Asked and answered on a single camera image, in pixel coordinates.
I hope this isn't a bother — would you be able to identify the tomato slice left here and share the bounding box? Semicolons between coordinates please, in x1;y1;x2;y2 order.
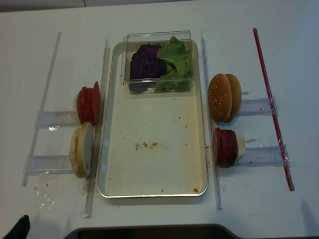
76;87;88;123

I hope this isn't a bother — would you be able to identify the bun top rear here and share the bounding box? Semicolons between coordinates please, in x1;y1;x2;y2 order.
225;74;242;123

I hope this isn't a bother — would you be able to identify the sesame bun top front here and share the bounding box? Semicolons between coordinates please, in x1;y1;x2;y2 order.
208;73;232;122

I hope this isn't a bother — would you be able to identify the dark meat patty stack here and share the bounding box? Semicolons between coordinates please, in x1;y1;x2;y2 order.
221;129;238;167

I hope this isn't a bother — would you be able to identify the dark monitor edge bottom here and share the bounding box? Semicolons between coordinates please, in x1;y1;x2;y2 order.
65;225;239;239

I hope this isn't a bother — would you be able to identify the clear holder lower left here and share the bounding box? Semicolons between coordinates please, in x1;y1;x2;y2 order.
23;155;73;175

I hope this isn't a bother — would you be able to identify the tomato slice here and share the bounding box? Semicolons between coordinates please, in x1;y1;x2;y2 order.
76;87;88;123
92;82;100;125
85;88;94;125

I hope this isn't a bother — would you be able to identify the clear rail right of tray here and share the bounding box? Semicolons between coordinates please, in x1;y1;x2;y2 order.
201;32;223;210

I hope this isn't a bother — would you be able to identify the tomato slice middle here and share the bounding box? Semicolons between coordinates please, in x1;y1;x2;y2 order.
85;88;94;125

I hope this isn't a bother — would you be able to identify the clear holder upper right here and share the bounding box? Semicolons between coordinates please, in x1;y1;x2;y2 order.
237;97;278;116

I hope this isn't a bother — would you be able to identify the clear plastic container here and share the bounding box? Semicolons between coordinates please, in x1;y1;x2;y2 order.
121;30;194;94

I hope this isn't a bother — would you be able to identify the green lettuce leaf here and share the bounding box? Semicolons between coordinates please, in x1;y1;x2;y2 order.
155;36;192;92

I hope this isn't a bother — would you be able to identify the metal baking tray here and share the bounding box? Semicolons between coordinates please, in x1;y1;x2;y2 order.
97;43;208;198

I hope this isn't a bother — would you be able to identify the bun bottom rear slice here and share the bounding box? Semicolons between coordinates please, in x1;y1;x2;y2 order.
68;128;82;178

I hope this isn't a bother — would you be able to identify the red meat patty front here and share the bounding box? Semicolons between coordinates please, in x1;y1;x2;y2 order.
213;127;221;166

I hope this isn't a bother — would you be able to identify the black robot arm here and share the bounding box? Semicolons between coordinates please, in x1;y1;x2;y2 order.
3;215;30;239

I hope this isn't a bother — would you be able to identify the clear holder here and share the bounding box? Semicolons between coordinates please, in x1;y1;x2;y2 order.
237;97;278;116
34;111;80;128
23;155;73;175
234;145;290;167

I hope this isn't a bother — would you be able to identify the purple cabbage leaf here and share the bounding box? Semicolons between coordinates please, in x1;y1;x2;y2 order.
129;44;166;93

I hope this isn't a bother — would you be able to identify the clear holder lower right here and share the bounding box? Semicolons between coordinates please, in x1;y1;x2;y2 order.
234;145;290;167

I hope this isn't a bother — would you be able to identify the white cheese piece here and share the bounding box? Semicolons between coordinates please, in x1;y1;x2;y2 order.
236;134;246;159

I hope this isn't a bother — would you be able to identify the white bun bottom slice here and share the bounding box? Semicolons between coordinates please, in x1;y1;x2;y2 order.
76;122;94;177

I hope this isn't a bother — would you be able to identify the clear holder upper left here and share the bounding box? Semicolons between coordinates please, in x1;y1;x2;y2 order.
34;111;80;128

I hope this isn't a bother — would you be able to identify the tomato slice right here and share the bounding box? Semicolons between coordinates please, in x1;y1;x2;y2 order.
92;82;100;125

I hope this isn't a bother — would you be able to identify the red plastic rod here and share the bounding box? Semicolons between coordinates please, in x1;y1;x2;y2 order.
253;28;295;192

